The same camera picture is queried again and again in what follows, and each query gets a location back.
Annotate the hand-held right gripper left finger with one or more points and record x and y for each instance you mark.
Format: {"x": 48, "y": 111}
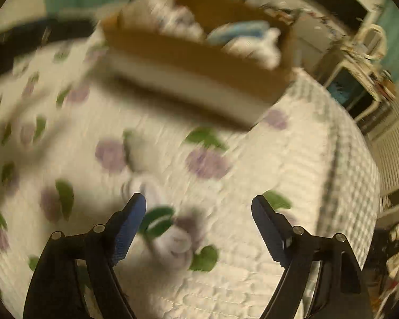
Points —
{"x": 128, "y": 231}

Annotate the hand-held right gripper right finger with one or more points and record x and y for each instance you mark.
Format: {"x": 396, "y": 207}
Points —
{"x": 271, "y": 231}

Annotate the white grey sock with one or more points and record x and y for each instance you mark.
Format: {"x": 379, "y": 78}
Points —
{"x": 138, "y": 172}

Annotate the white blue packet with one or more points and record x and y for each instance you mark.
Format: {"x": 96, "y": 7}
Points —
{"x": 183, "y": 20}

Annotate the cardboard box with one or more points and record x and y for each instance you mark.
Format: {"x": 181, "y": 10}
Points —
{"x": 193, "y": 59}

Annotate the white cloth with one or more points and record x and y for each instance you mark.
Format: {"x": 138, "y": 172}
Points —
{"x": 262, "y": 50}

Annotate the light blue cloth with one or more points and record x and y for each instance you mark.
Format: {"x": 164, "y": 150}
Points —
{"x": 239, "y": 30}

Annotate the checked bed sheet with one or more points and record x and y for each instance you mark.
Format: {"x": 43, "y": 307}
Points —
{"x": 352, "y": 172}

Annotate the floral quilted mat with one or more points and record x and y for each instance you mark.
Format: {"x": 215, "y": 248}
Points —
{"x": 173, "y": 133}

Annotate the white slatted wardrobe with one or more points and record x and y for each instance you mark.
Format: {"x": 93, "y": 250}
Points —
{"x": 394, "y": 146}

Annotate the blue bin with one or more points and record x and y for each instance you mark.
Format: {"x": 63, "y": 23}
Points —
{"x": 339, "y": 89}

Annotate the white dressing table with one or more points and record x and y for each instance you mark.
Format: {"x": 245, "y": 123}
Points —
{"x": 362, "y": 73}

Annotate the grey mini fridge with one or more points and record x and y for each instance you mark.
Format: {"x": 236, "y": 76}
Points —
{"x": 311, "y": 41}

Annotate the oval vanity mirror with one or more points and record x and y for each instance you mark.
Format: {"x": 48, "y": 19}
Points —
{"x": 374, "y": 40}

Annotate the narrow teal curtain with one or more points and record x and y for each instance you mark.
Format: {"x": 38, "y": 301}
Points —
{"x": 397, "y": 40}

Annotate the black wall television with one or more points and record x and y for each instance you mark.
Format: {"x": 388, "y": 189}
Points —
{"x": 335, "y": 1}

